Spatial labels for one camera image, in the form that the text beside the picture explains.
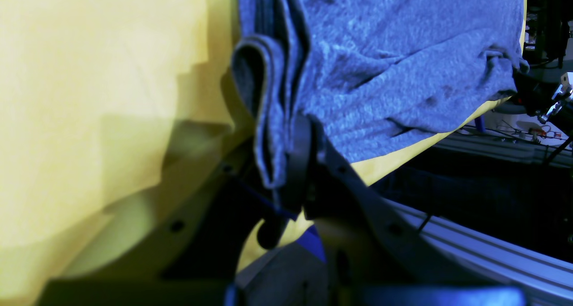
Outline aluminium frame rail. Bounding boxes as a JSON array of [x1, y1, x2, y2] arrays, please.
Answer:
[[382, 133, 572, 306]]

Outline grey long-sleeve T-shirt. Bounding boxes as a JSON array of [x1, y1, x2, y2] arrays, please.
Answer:
[[231, 0, 529, 190]]

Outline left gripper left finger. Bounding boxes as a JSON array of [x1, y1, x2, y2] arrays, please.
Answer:
[[257, 114, 313, 250]]

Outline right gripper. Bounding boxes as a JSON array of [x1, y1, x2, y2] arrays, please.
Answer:
[[513, 70, 573, 136]]

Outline yellow table cloth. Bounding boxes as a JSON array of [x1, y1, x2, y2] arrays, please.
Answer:
[[0, 0, 529, 306]]

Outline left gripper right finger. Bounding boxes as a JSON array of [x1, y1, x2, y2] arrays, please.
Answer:
[[304, 117, 488, 306]]

